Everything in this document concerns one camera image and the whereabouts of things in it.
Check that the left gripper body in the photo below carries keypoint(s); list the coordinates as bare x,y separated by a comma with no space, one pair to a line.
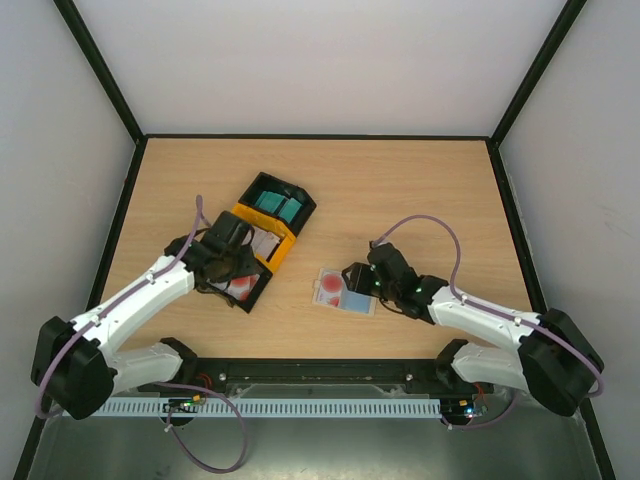
236,268

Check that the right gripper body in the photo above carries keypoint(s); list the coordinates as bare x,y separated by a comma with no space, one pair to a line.
367,279

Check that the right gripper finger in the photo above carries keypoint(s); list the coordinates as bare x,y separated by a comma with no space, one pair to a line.
355,268
350,280

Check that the red circle credit card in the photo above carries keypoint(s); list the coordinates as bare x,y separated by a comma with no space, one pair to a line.
329,288

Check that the beige card holder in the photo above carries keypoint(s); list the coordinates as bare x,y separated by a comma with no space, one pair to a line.
355,303

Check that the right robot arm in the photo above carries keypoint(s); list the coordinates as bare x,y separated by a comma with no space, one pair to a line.
542,354

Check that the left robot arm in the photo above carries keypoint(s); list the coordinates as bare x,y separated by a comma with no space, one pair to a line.
78,363

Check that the red patterned card stack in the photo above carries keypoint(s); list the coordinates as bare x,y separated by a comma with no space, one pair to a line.
238,288

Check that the black bin with red cards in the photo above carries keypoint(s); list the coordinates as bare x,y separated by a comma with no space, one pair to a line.
248,305

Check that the white card stack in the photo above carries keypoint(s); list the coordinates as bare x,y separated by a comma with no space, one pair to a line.
264,243

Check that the yellow card bin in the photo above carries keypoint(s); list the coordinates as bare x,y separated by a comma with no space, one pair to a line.
269,223

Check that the teal card stack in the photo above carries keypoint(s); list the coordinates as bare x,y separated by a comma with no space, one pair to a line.
285,208

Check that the black bin with teal cards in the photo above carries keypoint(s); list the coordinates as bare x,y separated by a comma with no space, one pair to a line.
267,182

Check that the light blue slotted cable duct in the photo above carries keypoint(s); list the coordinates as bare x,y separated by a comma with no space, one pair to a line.
274,408

